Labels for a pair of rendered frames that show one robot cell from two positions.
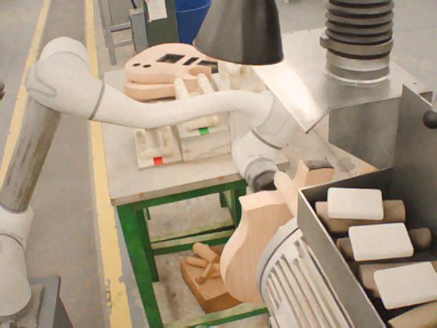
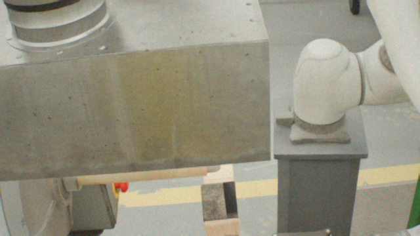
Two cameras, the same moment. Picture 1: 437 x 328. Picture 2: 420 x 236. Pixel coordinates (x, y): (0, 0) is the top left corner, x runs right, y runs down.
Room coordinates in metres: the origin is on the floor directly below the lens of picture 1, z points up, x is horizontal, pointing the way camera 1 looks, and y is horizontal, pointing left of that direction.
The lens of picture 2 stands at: (0.92, -0.71, 1.78)
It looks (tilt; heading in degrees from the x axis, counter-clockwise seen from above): 37 degrees down; 101
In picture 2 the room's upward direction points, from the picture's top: 5 degrees counter-clockwise
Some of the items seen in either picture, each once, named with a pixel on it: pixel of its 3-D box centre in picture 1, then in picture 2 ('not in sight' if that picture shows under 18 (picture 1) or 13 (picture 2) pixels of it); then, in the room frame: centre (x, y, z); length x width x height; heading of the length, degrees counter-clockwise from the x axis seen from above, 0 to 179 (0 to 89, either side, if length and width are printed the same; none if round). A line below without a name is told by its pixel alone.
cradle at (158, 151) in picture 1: (156, 152); not in sight; (1.39, 0.19, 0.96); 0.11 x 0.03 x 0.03; 100
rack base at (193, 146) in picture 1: (198, 126); not in sight; (1.51, 0.04, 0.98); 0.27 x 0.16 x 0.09; 10
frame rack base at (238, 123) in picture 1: (241, 108); not in sight; (1.53, -0.11, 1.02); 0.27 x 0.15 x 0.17; 10
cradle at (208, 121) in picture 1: (201, 122); not in sight; (1.41, 0.03, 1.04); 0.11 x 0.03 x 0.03; 100
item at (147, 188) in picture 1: (193, 213); not in sight; (1.56, 0.10, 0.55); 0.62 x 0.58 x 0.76; 11
